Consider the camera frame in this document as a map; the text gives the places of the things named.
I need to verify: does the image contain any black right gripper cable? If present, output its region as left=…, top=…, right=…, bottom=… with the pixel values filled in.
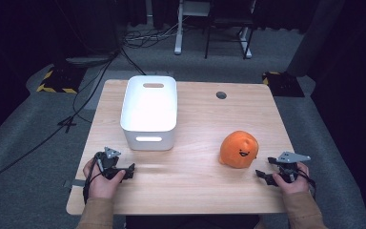
left=296, top=167, right=317, bottom=200

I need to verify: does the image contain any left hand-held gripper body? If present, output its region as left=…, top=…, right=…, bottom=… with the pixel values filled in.
left=93, top=146, right=122, bottom=179

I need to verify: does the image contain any white desk frame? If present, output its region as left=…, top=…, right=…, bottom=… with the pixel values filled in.
left=173, top=0, right=254, bottom=59

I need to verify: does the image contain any bundle of floor cables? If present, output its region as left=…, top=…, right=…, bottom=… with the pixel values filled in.
left=122, top=16, right=189, bottom=50

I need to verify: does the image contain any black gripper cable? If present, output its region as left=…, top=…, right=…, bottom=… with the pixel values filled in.
left=82, top=152, right=107, bottom=205
left=296, top=167, right=317, bottom=200

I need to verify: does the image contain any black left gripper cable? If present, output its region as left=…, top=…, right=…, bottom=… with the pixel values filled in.
left=82, top=152, right=107, bottom=205

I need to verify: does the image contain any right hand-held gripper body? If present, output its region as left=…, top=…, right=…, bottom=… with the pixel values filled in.
left=274, top=151, right=312, bottom=184

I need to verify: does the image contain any long black floor cable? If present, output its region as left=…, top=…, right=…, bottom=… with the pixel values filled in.
left=0, top=47, right=147, bottom=189

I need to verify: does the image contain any black yellow striped stand base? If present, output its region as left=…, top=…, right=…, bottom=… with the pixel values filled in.
left=35, top=65, right=87, bottom=95

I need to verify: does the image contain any person's right hand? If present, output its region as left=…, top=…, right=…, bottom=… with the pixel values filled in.
left=272, top=161, right=311, bottom=196

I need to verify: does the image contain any white plastic storage bin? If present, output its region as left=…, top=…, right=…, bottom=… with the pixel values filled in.
left=119, top=74, right=178, bottom=152

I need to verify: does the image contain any orange plush toy with face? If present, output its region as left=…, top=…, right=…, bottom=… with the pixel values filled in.
left=218, top=130, right=260, bottom=170

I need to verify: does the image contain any black metal chair frame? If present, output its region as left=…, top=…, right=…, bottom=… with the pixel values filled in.
left=203, top=0, right=257, bottom=61

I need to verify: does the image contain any person's left hand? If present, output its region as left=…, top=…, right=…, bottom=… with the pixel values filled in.
left=82, top=157, right=127, bottom=200

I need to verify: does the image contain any grey tape strip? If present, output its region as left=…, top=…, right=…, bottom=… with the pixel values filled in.
left=63, top=178, right=87, bottom=189

